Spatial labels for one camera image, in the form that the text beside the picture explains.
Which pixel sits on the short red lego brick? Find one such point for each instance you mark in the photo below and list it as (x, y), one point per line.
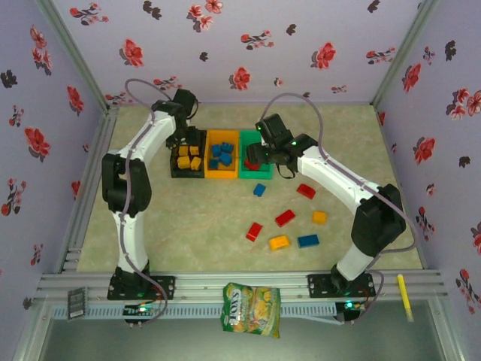
(248, 165)

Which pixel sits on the short yellow lego brick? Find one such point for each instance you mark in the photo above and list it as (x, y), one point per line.
(183, 162)
(194, 150)
(196, 163)
(319, 217)
(183, 150)

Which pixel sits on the short blue lego brick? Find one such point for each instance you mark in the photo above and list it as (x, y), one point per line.
(227, 147)
(225, 159)
(214, 164)
(259, 189)
(216, 149)

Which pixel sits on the long red lego brick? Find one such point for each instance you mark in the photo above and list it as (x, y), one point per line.
(306, 190)
(285, 217)
(254, 231)

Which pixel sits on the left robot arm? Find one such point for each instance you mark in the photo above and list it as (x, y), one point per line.
(127, 180)

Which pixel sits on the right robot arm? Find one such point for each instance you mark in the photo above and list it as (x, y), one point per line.
(376, 225)

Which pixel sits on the green plastic container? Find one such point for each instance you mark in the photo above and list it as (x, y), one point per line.
(255, 175)

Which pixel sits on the black plastic container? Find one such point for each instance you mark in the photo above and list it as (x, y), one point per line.
(188, 174)

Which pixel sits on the orange plastic container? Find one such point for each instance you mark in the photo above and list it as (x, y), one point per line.
(221, 173)

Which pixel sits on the long yellow lego brick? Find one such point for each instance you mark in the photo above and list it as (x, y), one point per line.
(279, 243)

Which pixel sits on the long blue lego brick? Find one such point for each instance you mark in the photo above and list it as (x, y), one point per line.
(308, 240)

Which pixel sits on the green yellow candy bag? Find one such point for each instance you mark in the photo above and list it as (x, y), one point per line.
(251, 310)

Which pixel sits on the black ridged device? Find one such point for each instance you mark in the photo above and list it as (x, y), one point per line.
(77, 302)

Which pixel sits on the yellow marker pen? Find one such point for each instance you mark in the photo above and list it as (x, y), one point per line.
(405, 297)

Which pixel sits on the side aluminium frame rail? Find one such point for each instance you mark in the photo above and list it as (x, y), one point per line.
(108, 126)

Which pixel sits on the long aluminium frame rail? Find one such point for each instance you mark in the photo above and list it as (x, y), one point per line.
(244, 280)

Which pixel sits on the aluminium corner post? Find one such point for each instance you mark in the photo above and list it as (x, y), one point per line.
(74, 49)
(406, 49)

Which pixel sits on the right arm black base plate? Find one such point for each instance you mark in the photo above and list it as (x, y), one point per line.
(319, 286)

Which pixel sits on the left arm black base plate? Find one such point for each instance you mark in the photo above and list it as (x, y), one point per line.
(165, 287)

